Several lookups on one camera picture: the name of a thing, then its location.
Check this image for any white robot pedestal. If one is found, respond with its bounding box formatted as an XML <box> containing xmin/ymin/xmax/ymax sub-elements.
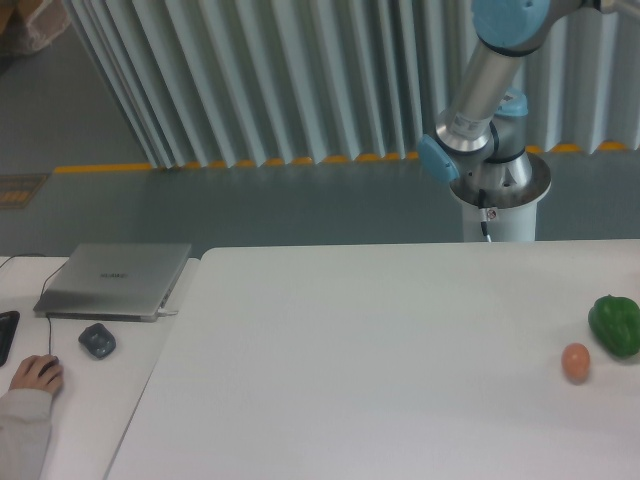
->
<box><xmin>458</xmin><ymin>200</ymin><xmax>538</xmax><ymax>242</ymax></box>

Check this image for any plastic wrapped cardboard box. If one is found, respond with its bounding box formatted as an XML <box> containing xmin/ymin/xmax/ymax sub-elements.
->
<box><xmin>1</xmin><ymin>0</ymin><xmax>71</xmax><ymax>57</ymax></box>

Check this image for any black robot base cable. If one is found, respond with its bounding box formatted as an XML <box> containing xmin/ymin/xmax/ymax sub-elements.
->
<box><xmin>478</xmin><ymin>188</ymin><xmax>494</xmax><ymax>244</ymax></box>

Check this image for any silver closed laptop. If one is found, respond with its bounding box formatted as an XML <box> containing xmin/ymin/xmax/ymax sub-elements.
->
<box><xmin>33</xmin><ymin>243</ymin><xmax>191</xmax><ymax>321</ymax></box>

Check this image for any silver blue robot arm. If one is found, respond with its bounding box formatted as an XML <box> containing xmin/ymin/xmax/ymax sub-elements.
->
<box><xmin>418</xmin><ymin>1</ymin><xmax>639</xmax><ymax>209</ymax></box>

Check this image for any black keyboard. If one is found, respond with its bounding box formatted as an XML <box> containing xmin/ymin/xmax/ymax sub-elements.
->
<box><xmin>0</xmin><ymin>311</ymin><xmax>20</xmax><ymax>367</ymax></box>

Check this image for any black computer mouse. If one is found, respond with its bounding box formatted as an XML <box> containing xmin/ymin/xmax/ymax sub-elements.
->
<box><xmin>37</xmin><ymin>357</ymin><xmax>64</xmax><ymax>396</ymax></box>

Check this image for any black mouse cable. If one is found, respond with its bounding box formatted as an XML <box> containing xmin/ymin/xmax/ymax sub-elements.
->
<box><xmin>40</xmin><ymin>259</ymin><xmax>69</xmax><ymax>357</ymax></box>

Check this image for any person's right hand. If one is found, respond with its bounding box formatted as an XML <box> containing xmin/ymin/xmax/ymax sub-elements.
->
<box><xmin>9</xmin><ymin>354</ymin><xmax>56</xmax><ymax>393</ymax></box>

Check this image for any green bell pepper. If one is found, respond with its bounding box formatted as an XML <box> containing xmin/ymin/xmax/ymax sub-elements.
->
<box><xmin>588</xmin><ymin>295</ymin><xmax>639</xmax><ymax>359</ymax></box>

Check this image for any dark grey earbuds case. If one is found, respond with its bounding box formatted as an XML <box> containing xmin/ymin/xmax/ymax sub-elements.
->
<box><xmin>78</xmin><ymin>323</ymin><xmax>117</xmax><ymax>360</ymax></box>

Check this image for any white sleeved forearm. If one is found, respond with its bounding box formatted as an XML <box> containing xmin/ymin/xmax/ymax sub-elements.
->
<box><xmin>1</xmin><ymin>389</ymin><xmax>53</xmax><ymax>479</ymax></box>

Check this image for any brown egg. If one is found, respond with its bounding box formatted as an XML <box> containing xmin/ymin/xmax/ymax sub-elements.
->
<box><xmin>561</xmin><ymin>343</ymin><xmax>591</xmax><ymax>384</ymax></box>

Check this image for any white usb dongle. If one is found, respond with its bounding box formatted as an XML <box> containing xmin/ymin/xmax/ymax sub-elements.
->
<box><xmin>157</xmin><ymin>309</ymin><xmax>179</xmax><ymax>318</ymax></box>

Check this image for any white folding partition screen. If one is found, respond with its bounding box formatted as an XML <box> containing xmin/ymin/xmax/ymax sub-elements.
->
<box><xmin>66</xmin><ymin>1</ymin><xmax>639</xmax><ymax>169</ymax></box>

